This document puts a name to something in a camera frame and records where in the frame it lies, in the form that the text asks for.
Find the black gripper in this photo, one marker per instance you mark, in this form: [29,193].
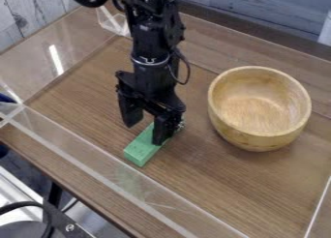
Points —
[148,90]

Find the green rectangular block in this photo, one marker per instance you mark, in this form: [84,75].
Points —
[140,150]

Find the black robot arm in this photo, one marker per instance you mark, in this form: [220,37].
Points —
[154,26]

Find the brown wooden bowl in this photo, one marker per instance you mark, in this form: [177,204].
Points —
[258,107]

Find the black table leg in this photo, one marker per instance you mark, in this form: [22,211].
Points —
[54,195]

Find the clear acrylic corner bracket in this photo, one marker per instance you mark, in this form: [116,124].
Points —
[113,23]

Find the clear acrylic tray wall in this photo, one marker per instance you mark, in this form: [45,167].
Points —
[201,189]

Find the black metal table bracket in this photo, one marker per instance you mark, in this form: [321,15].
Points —
[60,225]

